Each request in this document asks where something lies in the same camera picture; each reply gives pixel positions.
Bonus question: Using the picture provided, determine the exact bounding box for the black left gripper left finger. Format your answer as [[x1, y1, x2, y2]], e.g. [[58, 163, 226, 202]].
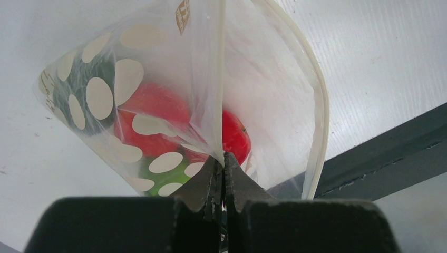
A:
[[25, 158, 222, 252]]

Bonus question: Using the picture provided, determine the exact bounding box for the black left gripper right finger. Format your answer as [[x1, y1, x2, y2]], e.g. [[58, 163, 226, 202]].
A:
[[223, 152, 400, 252]]

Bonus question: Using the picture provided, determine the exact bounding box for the green fake food ball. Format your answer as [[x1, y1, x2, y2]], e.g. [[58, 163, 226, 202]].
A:
[[138, 157, 190, 197]]

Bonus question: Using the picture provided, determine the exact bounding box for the red fake food ball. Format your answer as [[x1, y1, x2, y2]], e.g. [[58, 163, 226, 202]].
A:
[[114, 83, 191, 157]]

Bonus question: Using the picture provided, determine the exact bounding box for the clear zip top bag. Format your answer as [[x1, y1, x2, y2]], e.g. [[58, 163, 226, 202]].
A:
[[33, 1, 329, 200]]

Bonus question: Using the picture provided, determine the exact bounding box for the dark green fake avocado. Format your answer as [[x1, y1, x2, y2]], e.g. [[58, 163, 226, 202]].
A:
[[53, 56, 116, 136]]

